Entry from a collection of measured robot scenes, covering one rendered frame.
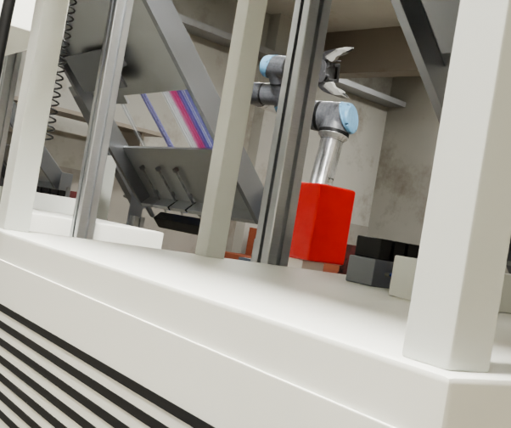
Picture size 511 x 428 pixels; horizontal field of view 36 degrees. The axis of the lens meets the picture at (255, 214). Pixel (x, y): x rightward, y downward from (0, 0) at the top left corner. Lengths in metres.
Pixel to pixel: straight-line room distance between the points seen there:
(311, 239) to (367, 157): 7.73
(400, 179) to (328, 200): 7.65
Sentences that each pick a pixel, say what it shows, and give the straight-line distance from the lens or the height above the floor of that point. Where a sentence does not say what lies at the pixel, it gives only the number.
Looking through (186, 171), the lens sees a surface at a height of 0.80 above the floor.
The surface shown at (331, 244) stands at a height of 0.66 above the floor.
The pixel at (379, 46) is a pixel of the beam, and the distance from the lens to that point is 8.00.
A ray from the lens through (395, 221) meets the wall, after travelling 9.20.
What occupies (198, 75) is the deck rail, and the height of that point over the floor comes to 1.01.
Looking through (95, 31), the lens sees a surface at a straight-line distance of 2.31.
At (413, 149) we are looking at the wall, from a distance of 9.22.
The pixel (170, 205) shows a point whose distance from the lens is 2.48.
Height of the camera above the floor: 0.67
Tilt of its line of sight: 1 degrees up
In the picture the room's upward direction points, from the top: 10 degrees clockwise
